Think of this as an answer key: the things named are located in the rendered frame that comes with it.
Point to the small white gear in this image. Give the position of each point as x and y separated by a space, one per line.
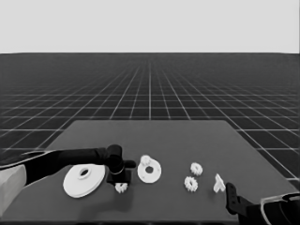
148 160
124 188
194 184
199 169

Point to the large thick white disc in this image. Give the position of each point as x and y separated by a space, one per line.
78 187

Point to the white round carrier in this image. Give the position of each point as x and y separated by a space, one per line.
156 175

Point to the small white T-shaped piece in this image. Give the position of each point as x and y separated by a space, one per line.
219 184

